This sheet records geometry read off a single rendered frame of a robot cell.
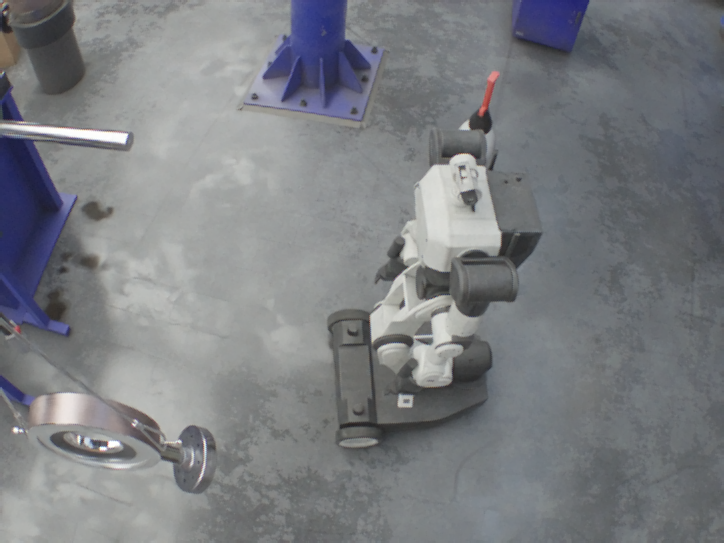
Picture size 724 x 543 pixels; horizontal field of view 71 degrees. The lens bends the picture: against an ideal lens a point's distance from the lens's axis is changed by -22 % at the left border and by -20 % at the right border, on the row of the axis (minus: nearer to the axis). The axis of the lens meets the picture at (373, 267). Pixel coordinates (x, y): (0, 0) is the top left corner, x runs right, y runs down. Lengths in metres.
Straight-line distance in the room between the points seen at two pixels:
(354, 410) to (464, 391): 0.48
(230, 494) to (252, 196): 1.55
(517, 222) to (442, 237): 0.20
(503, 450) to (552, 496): 0.34
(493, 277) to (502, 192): 0.26
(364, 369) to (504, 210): 1.21
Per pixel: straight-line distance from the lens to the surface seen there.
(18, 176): 3.34
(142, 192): 3.44
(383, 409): 2.57
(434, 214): 1.58
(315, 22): 3.41
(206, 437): 1.65
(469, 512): 2.71
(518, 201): 1.64
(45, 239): 3.47
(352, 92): 3.74
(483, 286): 1.47
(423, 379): 1.92
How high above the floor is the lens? 2.62
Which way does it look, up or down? 59 degrees down
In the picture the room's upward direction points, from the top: 8 degrees clockwise
